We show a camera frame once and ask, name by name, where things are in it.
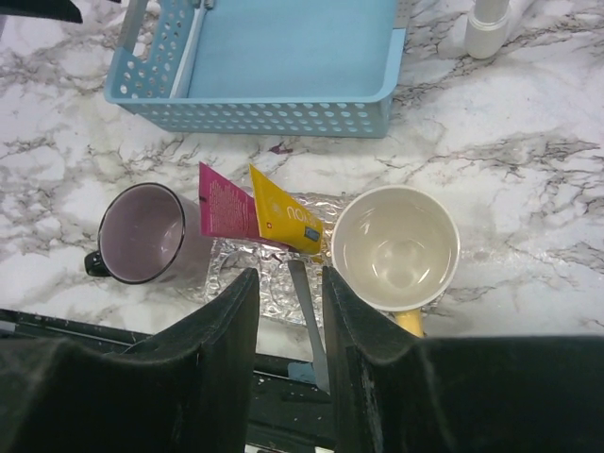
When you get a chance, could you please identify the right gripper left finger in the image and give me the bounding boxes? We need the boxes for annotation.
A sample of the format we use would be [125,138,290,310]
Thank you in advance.
[1,269,260,452]

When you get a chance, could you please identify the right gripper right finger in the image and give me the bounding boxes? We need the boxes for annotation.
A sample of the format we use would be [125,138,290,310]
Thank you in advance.
[322,267,603,452]

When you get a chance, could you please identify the grey toothbrush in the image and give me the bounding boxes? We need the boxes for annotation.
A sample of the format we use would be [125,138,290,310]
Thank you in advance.
[288,260,330,394]
[170,1,206,98]

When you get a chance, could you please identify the clear textured round tray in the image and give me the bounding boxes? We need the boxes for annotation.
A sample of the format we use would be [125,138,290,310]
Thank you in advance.
[201,193,352,327]

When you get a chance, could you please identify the yellow mug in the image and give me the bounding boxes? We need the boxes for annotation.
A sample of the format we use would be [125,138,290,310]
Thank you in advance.
[330,185,461,337]

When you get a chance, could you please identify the purple translucent cup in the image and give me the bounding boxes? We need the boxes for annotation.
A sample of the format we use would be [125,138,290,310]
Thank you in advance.
[84,182,213,287]

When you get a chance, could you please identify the pink toothpaste tube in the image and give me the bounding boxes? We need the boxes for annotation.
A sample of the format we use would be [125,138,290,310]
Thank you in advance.
[198,162,260,241]

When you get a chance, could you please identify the yellow toothpaste tube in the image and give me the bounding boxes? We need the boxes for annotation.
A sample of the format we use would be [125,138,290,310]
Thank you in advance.
[249,164,324,255]

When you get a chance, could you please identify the blue plastic basket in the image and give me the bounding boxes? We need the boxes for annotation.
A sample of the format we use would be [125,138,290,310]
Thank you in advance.
[105,1,411,139]

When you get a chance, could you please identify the white pvc pipe frame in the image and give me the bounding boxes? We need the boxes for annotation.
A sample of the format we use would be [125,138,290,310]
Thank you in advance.
[464,0,511,59]

